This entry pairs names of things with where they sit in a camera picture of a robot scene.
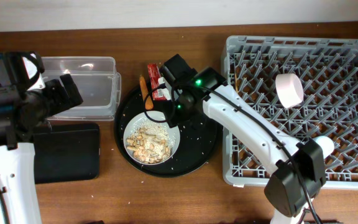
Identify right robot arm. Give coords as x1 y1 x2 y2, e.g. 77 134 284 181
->
159 54 334 223

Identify wooden chopstick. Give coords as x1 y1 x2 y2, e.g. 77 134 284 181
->
234 72 239 93

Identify blue cup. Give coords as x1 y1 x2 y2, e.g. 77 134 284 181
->
313 136 334 158

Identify grey plate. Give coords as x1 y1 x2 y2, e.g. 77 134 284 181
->
123 111 180 165

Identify orange carrot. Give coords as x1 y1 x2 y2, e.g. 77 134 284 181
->
139 75 154 110

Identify black rectangular tray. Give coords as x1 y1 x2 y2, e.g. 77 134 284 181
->
34 123 100 184

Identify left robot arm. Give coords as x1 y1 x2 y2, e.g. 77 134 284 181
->
0 52 83 223

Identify clear plastic bin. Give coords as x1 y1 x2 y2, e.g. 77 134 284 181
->
42 57 121 121

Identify peanuts and rice scraps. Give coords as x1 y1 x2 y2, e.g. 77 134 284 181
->
124 119 177 164

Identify red snack wrapper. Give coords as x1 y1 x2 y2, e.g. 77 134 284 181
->
147 63 167 101

